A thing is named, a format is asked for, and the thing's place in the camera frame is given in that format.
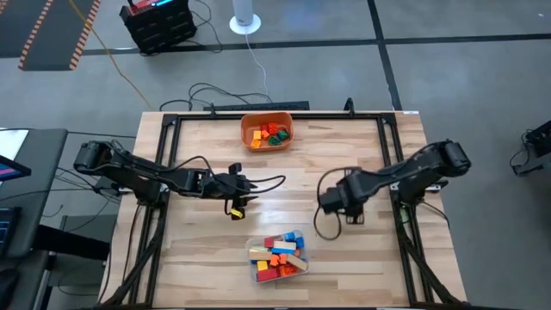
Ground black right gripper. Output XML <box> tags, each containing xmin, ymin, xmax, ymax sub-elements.
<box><xmin>338</xmin><ymin>182</ymin><xmax>368</xmax><ymax>226</ymax></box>

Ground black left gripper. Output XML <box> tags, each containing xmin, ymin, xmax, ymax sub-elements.
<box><xmin>201</xmin><ymin>170</ymin><xmax>260</xmax><ymax>221</ymax></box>

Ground orange plastic bin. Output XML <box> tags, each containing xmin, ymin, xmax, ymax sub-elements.
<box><xmin>239</xmin><ymin>111</ymin><xmax>296</xmax><ymax>152</ymax></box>

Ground clear plastic bin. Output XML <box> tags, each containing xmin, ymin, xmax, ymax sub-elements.
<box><xmin>245</xmin><ymin>229</ymin><xmax>311</xmax><ymax>284</ymax></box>

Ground black power strip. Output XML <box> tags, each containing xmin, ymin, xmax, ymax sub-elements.
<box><xmin>202</xmin><ymin>101</ymin><xmax>311</xmax><ymax>112</ymax></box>

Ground white round-base stand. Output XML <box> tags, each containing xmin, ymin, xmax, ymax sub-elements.
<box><xmin>229</xmin><ymin>0</ymin><xmax>262</xmax><ymax>35</ymax></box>

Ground black crate red top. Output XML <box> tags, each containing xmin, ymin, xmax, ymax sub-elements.
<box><xmin>119</xmin><ymin>0</ymin><xmax>198</xmax><ymax>56</ymax></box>

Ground black equipment stand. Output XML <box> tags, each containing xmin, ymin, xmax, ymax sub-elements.
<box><xmin>507</xmin><ymin>119</ymin><xmax>551</xmax><ymax>177</ymax></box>

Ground dark grey side desk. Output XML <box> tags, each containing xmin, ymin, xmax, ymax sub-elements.
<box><xmin>0</xmin><ymin>127</ymin><xmax>70</xmax><ymax>259</ymax></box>

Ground dark monitor screen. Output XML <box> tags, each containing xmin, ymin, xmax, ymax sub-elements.
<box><xmin>0</xmin><ymin>154</ymin><xmax>33</xmax><ymax>183</ymax></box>

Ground backlit black keyboard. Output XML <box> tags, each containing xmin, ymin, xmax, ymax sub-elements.
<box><xmin>0</xmin><ymin>206</ymin><xmax>22</xmax><ymax>259</ymax></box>

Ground black mat orange striped edge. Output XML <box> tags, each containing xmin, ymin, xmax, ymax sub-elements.
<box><xmin>0</xmin><ymin>0</ymin><xmax>52</xmax><ymax>59</ymax></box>
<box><xmin>17</xmin><ymin>0</ymin><xmax>102</xmax><ymax>72</ymax></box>

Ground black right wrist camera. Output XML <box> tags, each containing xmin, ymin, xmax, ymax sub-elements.
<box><xmin>319</xmin><ymin>187</ymin><xmax>342</xmax><ymax>215</ymax></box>

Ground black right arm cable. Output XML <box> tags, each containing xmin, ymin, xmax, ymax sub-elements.
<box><xmin>313</xmin><ymin>166</ymin><xmax>367</xmax><ymax>241</ymax></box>

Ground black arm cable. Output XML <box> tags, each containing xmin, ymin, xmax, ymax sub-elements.
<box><xmin>313</xmin><ymin>166</ymin><xmax>367</xmax><ymax>241</ymax></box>
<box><xmin>240</xmin><ymin>174</ymin><xmax>288</xmax><ymax>195</ymax></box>

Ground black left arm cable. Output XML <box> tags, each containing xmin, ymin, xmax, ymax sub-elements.
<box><xmin>240</xmin><ymin>174</ymin><xmax>288</xmax><ymax>195</ymax></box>

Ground black metal table frame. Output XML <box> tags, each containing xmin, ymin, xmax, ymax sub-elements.
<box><xmin>101</xmin><ymin>97</ymin><xmax>466</xmax><ymax>310</ymax></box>

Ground black floor cables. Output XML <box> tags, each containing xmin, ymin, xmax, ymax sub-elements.
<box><xmin>158</xmin><ymin>83</ymin><xmax>275</xmax><ymax>112</ymax></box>

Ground white floor cable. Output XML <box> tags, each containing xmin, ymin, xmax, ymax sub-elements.
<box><xmin>244</xmin><ymin>33</ymin><xmax>270</xmax><ymax>98</ymax></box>

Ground yellow cable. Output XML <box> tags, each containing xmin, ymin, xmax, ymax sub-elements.
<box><xmin>67</xmin><ymin>0</ymin><xmax>154</xmax><ymax>111</ymax></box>

